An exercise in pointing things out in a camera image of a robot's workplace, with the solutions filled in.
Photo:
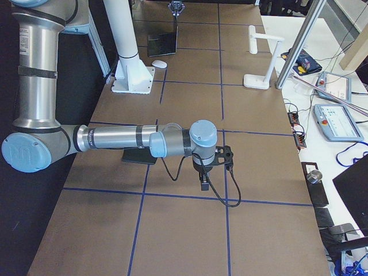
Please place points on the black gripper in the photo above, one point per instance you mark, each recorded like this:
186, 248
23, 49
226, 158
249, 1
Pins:
176, 6
202, 168

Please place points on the grey laptop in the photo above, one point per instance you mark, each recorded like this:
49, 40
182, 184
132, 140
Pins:
163, 43

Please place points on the black mouse pad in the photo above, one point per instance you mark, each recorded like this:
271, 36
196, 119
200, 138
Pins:
138, 155

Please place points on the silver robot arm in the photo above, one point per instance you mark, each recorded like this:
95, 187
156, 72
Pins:
39, 139

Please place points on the white computer mouse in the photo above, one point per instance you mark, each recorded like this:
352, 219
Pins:
159, 64

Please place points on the black power strip near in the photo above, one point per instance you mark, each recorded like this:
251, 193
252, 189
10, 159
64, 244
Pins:
299, 138

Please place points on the black power strip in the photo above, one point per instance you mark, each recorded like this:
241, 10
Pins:
299, 138
293, 118

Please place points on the black power strip far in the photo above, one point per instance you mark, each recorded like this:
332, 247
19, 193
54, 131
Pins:
293, 118

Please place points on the silver metal cylinder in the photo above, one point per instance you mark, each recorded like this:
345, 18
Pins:
314, 177

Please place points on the black flat block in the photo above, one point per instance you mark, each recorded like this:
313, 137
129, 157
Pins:
316, 191

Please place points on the blue patterned pouch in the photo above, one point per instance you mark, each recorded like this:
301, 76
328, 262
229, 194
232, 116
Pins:
306, 65

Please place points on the near teach pendant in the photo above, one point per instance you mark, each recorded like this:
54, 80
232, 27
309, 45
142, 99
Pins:
336, 123

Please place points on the teach pendant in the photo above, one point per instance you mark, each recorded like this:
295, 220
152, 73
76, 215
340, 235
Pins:
337, 85
336, 123

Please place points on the far teach pendant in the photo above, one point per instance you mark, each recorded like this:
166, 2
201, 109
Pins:
337, 85

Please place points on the white pedestal column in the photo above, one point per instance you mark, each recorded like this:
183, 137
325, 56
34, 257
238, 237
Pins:
131, 76

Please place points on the aluminium frame post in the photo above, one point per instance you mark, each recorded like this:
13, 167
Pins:
306, 28

